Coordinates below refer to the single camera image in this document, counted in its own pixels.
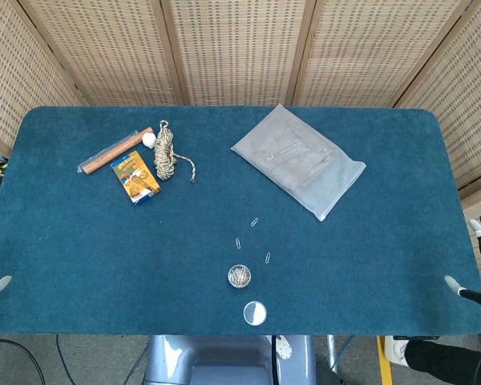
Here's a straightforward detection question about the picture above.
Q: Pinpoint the blue felt table cover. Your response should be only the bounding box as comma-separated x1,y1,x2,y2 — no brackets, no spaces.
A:
0,104,481,337

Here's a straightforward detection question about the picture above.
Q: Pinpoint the person's white shoe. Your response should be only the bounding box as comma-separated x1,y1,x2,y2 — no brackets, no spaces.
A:
383,334,410,368

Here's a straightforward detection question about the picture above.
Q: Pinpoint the silver table leg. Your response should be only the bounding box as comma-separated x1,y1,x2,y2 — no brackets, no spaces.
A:
325,334,341,372

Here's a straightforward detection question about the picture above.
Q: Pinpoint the orange and blue card box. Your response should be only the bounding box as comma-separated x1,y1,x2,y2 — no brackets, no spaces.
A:
110,150,162,207

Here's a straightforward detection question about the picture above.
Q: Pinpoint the black floor cable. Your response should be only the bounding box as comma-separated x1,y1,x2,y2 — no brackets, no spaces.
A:
0,338,46,385

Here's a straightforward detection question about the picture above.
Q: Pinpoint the frosted plastic zip bag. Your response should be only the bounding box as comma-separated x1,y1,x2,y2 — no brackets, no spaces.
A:
230,103,367,222

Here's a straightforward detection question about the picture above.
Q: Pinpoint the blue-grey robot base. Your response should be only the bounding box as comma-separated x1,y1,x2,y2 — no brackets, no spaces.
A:
143,334,318,385

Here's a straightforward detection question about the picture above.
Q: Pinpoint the blue floor cable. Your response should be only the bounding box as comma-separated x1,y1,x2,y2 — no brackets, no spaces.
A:
55,334,71,385

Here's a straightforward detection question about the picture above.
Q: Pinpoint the round clear tin lid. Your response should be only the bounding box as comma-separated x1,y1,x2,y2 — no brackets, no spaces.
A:
242,300,268,326

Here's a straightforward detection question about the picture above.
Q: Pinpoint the wooden stick in plastic wrap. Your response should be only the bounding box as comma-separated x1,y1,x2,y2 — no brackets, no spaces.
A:
77,126,156,176

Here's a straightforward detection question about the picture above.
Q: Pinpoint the round tin of paperclips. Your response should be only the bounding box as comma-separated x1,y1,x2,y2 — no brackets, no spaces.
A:
227,263,253,290

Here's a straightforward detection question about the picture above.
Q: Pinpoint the person's black trouser leg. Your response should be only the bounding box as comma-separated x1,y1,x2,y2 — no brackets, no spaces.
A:
403,337,481,385

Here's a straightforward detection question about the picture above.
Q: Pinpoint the woven bamboo screen panel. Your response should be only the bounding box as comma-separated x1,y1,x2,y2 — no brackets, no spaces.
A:
391,0,481,282
0,0,88,156
285,0,481,109
17,0,190,107
160,0,318,107

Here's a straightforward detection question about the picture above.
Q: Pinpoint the coiled beige twine bundle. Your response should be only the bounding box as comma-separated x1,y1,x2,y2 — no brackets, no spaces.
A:
153,120,198,185

